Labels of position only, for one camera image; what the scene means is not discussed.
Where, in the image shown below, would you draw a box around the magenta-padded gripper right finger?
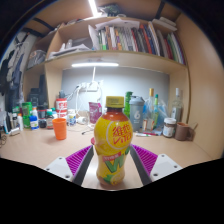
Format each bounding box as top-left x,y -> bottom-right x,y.
129,143 -> 184,186

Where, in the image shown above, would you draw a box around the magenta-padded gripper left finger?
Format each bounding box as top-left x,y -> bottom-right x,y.
43,144 -> 96,187

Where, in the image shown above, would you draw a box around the yellow drink bottle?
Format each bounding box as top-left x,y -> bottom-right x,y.
93,95 -> 134,188

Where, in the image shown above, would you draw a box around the red pen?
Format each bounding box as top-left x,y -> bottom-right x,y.
134,131 -> 159,137

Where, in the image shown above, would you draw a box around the orange plastic cup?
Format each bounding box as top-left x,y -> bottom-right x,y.
52,117 -> 68,141

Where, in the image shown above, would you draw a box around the brown jar with white lid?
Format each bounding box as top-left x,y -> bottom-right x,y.
162,117 -> 177,139

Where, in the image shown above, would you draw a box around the white round container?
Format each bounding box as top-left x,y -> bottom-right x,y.
76,115 -> 89,126

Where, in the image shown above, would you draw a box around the white pill bottle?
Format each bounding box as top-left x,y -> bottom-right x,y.
66,109 -> 77,127

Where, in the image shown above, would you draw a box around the brown mug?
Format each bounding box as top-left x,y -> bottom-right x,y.
174,121 -> 196,142

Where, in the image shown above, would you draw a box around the grey shaker bottle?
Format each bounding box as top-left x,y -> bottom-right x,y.
129,95 -> 146,133

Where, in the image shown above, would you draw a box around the clear bottle with yellow cap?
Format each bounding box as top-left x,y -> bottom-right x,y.
143,87 -> 156,131

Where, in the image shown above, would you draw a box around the clear bottle with green top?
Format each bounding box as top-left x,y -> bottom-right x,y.
152,93 -> 160,129

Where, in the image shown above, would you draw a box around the dark bottle with green cap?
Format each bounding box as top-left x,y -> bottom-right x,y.
45,109 -> 55,130

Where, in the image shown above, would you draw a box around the magenta pouch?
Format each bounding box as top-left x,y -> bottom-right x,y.
88,101 -> 103,124

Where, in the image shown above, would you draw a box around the red and white can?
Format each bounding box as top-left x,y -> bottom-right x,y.
55,97 -> 69,118

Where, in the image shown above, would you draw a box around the clear glass bottle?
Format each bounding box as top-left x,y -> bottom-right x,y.
171,87 -> 184,123

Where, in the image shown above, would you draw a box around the green glass bottle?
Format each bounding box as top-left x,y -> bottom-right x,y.
123,91 -> 134,119

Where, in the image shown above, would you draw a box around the green plastic container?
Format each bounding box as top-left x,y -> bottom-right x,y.
21,101 -> 33,129

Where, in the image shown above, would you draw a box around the white power strip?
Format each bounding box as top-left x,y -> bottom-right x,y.
81,81 -> 101,93

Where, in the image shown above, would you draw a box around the black box appliance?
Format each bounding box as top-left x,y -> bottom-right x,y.
26,73 -> 49,108

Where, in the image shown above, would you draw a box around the white tube light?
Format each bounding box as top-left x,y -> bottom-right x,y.
87,0 -> 102,18
70,61 -> 120,68

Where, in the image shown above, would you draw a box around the hanging dark clothes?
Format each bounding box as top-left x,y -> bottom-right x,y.
0,49 -> 24,111

